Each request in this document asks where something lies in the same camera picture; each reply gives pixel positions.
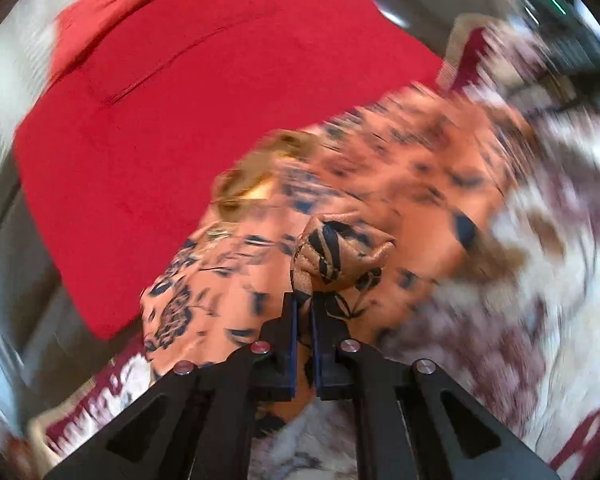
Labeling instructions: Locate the orange floral blouse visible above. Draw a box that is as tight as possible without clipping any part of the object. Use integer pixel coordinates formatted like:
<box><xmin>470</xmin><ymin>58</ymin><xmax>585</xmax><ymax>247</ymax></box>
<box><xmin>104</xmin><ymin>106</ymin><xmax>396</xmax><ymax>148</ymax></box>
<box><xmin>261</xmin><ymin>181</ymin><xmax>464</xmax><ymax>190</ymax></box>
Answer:
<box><xmin>138</xmin><ymin>81</ymin><xmax>537</xmax><ymax>436</ymax></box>

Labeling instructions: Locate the floral plush blanket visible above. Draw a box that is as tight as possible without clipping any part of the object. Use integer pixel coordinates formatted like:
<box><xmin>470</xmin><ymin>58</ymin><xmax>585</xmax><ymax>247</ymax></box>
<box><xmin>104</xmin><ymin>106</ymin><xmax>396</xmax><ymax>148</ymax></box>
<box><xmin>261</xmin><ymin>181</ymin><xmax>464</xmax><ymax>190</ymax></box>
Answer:
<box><xmin>28</xmin><ymin>13</ymin><xmax>600</xmax><ymax>479</ymax></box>

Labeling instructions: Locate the red folded garment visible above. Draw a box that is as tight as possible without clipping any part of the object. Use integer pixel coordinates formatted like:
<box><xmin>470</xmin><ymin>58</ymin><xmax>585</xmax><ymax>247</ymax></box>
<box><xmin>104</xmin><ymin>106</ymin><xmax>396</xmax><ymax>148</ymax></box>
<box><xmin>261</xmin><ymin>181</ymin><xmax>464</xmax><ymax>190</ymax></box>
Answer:
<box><xmin>15</xmin><ymin>0</ymin><xmax>441</xmax><ymax>340</ymax></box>

